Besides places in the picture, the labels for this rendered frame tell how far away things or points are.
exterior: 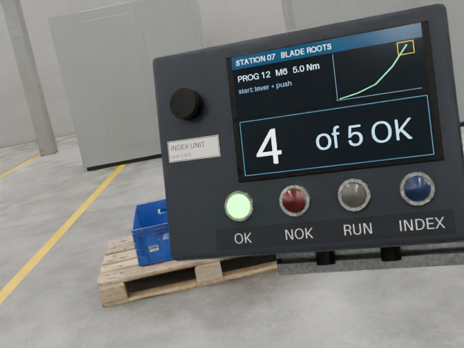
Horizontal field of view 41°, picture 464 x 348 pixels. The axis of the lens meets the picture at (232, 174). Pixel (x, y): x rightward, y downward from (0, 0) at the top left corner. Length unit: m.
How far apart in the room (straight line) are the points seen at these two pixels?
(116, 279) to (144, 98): 4.65
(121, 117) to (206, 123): 7.33
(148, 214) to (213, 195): 3.45
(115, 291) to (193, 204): 2.88
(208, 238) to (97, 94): 7.39
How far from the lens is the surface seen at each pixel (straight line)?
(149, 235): 3.43
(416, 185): 0.50
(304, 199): 0.52
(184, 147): 0.56
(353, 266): 0.60
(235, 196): 0.53
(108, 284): 3.42
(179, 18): 7.72
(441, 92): 0.51
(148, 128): 7.84
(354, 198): 0.50
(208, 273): 3.39
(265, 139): 0.53
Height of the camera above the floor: 1.26
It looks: 12 degrees down
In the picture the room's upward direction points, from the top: 11 degrees counter-clockwise
